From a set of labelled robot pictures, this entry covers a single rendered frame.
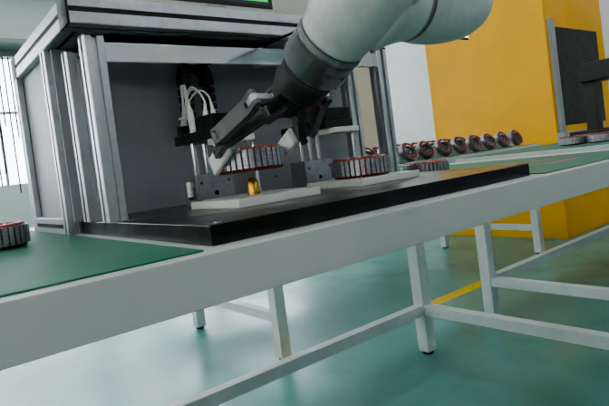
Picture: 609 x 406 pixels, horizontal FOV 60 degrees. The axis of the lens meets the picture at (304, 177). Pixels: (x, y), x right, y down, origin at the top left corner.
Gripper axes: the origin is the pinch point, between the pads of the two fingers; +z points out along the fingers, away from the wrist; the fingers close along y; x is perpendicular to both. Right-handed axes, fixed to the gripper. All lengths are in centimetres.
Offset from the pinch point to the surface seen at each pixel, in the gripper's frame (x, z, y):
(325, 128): 5.9, 2.2, 20.8
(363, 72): 202, 200, 313
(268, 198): -9.1, -2.9, -2.3
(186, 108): 17.0, 8.4, -1.9
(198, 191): 2.3, 13.0, -3.4
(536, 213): 9, 127, 294
